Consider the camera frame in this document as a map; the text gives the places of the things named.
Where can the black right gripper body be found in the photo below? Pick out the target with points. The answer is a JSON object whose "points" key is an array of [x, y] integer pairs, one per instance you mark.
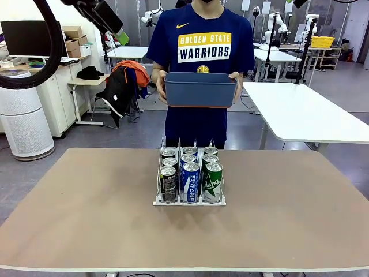
{"points": [[299, 3]]}

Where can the person's left hand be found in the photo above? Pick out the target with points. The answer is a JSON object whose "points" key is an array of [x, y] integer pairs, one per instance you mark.
{"points": [[240, 83]]}

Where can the green bowl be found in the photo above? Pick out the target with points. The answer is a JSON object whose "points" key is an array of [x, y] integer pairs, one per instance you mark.
{"points": [[34, 63]]}

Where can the orange jacket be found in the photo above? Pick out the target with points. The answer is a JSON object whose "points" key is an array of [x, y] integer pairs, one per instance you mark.
{"points": [[131, 65]]}

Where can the yellow plastic basket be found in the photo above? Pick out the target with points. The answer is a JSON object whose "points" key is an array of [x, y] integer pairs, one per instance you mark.
{"points": [[323, 41]]}

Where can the white cylindrical air purifier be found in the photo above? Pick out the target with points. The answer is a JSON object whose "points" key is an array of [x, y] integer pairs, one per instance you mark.
{"points": [[26, 121]]}

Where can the red fire extinguisher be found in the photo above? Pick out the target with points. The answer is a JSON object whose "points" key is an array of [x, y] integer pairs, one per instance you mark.
{"points": [[348, 55]]}

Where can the large white table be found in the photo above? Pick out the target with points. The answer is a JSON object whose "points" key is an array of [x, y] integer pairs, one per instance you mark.
{"points": [[302, 109]]}

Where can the black hat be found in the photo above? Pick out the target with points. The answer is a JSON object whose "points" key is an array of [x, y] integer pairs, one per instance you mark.
{"points": [[90, 72]]}

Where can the person's right hand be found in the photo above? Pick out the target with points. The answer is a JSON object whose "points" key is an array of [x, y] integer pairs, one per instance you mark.
{"points": [[160, 83]]}

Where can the small wooden side table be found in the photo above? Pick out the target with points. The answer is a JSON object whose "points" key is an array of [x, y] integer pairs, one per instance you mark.
{"points": [[86, 81]]}

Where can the small white box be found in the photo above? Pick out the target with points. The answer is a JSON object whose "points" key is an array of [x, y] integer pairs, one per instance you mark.
{"points": [[85, 50]]}

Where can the black beverage can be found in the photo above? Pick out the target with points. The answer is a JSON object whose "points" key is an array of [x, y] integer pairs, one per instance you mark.
{"points": [[169, 152], [169, 161], [168, 186]]}

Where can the wooden shelf unit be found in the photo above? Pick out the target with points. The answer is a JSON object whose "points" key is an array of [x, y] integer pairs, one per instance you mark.
{"points": [[328, 54]]}

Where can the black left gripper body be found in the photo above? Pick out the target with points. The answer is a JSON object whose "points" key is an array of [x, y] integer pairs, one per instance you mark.
{"points": [[106, 14]]}

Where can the person's right forearm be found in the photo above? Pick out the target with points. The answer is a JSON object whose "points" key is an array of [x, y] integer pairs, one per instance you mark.
{"points": [[159, 67]]}

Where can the white background table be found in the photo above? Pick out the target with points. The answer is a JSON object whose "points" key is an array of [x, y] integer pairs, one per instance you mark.
{"points": [[276, 54], [127, 52]]}

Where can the black tripod stand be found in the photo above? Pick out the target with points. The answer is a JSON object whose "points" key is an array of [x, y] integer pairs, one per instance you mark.
{"points": [[308, 43], [269, 49]]}

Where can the blue plastic bin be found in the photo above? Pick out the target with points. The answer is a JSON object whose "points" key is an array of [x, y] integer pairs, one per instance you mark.
{"points": [[199, 92]]}

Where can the white desk cabinet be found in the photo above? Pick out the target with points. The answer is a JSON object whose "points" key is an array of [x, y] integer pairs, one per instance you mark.
{"points": [[57, 98]]}

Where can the person's left forearm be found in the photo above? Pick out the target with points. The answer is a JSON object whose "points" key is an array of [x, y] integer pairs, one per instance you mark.
{"points": [[244, 75]]}

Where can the green soda can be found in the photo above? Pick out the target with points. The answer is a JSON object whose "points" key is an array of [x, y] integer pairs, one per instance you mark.
{"points": [[213, 184], [210, 150], [210, 158]]}

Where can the blue Pocari Sweat can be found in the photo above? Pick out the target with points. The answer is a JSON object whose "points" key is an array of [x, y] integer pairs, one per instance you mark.
{"points": [[190, 150], [188, 158], [191, 184]]}

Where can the brown cardboard box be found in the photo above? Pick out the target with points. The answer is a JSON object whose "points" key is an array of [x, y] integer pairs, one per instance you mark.
{"points": [[82, 40], [74, 53], [71, 45], [72, 31]]}

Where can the person in navy Warriors shirt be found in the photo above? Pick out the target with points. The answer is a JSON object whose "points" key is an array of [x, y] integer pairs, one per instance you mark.
{"points": [[201, 29]]}

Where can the black backpack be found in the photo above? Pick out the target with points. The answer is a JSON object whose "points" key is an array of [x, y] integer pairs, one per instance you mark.
{"points": [[118, 92]]}

